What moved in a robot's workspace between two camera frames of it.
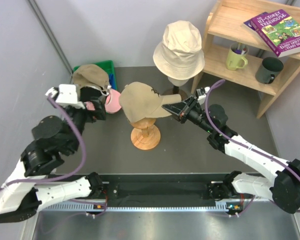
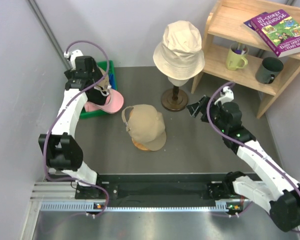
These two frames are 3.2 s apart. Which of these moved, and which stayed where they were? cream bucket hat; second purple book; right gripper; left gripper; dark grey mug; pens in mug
Moved: right gripper; left gripper
Stayed: dark grey mug; second purple book; pens in mug; cream bucket hat
